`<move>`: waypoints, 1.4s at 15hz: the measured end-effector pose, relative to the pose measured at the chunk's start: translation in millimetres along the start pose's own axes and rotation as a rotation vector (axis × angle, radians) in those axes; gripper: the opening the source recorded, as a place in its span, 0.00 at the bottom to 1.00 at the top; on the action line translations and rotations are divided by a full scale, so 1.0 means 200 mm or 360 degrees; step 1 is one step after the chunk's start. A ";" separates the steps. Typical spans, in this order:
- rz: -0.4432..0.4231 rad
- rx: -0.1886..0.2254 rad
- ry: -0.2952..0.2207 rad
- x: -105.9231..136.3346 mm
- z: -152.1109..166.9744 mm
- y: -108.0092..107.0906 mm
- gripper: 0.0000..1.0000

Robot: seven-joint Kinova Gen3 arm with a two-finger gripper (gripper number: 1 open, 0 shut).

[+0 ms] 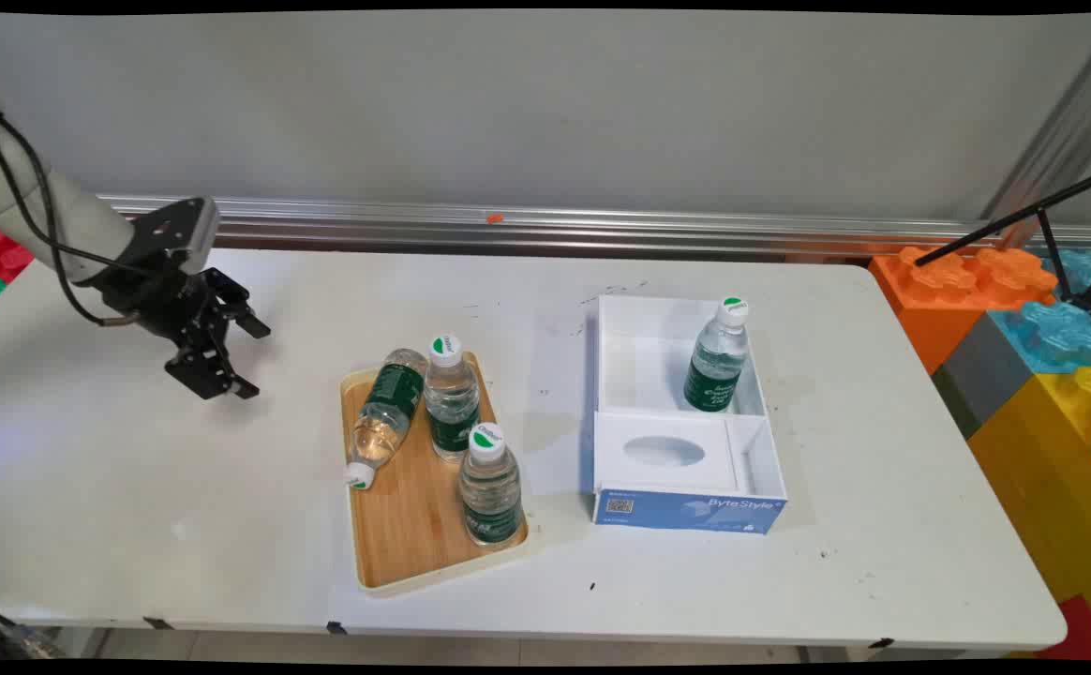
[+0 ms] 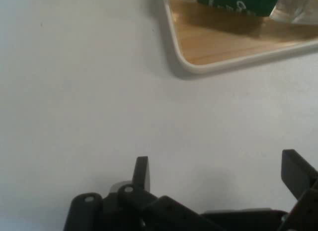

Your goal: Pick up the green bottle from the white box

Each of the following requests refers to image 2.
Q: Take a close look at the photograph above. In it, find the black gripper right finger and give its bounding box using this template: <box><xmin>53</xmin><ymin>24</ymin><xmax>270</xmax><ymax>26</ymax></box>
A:
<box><xmin>275</xmin><ymin>149</ymin><xmax>318</xmax><ymax>231</ymax></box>

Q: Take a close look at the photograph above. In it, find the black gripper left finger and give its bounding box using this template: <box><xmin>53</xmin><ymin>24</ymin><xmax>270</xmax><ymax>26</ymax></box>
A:
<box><xmin>63</xmin><ymin>155</ymin><xmax>219</xmax><ymax>231</ymax></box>

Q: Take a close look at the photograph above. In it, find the wooden tray with white rim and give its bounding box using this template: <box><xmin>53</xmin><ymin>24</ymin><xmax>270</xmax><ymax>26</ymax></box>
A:
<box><xmin>161</xmin><ymin>0</ymin><xmax>318</xmax><ymax>75</ymax></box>

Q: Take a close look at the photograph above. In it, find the clear water bottle green label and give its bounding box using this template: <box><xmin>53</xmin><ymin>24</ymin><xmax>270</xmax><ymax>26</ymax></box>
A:
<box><xmin>168</xmin><ymin>0</ymin><xmax>318</xmax><ymax>24</ymax></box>

